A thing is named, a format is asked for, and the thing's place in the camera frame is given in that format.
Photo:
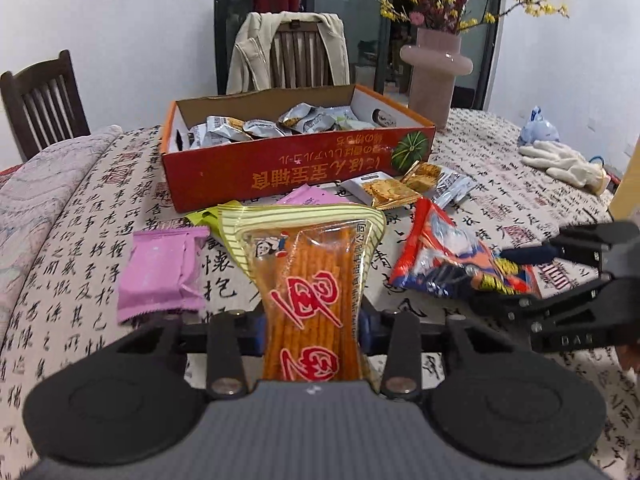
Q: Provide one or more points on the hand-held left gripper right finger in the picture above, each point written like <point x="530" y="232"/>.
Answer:
<point x="367" y="332"/>

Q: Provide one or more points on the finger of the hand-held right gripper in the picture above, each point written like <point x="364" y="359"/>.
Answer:
<point x="530" y="254"/>
<point x="505" y="305"/>

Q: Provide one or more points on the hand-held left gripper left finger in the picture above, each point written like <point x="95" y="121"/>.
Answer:
<point x="259" y="332"/>

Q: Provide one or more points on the yellow striped spicy stick packet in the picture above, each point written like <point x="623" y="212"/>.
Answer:
<point x="310" y="280"/>

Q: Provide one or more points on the red and blue snack packet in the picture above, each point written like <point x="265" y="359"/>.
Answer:
<point x="445" y="245"/>

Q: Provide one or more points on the silver and dark snack packet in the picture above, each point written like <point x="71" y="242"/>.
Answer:
<point x="452" y="187"/>

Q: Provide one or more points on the large pink snack packet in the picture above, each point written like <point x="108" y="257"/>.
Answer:
<point x="160" y="270"/>

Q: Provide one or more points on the green snack packet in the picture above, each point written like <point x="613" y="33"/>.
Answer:
<point x="202" y="217"/>

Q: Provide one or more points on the gold cracker packet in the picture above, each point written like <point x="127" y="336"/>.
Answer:
<point x="424" y="175"/>

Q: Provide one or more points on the white and orange cracker packet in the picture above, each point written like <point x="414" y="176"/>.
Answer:
<point x="387" y="191"/>

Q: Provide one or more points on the small pink snack packet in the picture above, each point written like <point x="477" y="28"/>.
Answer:
<point x="307" y="196"/>

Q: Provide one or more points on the red cardboard box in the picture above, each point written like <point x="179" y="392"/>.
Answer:
<point x="280" y="170"/>

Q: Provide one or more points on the heap of silver packets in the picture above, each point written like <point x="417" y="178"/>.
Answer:
<point x="260" y="127"/>

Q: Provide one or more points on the person's right hand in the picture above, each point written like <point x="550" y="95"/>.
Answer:
<point x="630" y="359"/>

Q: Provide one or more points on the white gloves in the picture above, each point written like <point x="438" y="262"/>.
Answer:
<point x="560" y="160"/>

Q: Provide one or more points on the blue plastic bag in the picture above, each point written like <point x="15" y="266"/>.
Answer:
<point x="537" y="130"/>

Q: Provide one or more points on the pink glass vase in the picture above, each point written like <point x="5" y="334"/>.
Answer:
<point x="432" y="85"/>

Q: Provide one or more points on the pink patterned quilt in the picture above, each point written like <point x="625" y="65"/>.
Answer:
<point x="40" y="185"/>

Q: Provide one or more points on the chair with beige jacket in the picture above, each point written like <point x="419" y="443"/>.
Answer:
<point x="245" y="60"/>

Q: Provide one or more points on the glass sliding door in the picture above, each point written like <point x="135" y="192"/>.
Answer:
<point x="370" y="25"/>

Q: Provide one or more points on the wooden chair with jacket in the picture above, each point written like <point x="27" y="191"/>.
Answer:
<point x="297" y="55"/>

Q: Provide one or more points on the dark wooden chair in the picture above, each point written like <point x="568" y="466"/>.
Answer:
<point x="45" y="105"/>

